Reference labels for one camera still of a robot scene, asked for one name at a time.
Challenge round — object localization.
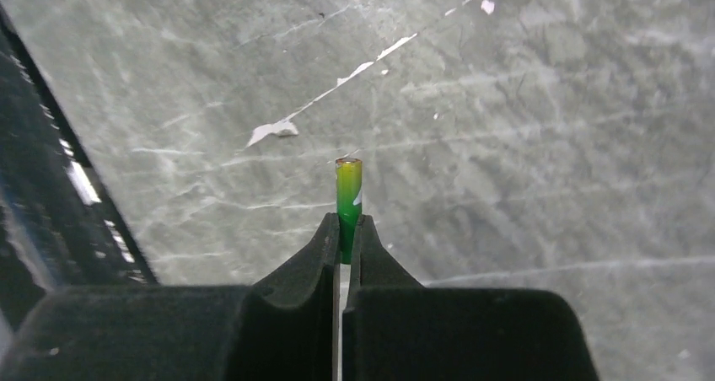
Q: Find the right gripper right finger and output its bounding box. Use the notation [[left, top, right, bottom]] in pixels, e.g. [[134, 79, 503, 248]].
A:
[[342, 216, 599, 380]]

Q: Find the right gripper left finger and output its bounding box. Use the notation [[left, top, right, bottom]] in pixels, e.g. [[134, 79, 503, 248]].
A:
[[1, 213, 339, 380]]

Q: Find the green AAA battery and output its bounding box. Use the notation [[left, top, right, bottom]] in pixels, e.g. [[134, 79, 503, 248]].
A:
[[336, 157, 363, 265]]

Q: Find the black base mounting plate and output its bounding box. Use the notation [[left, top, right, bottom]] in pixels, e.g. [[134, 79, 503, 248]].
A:
[[0, 4, 160, 330]]

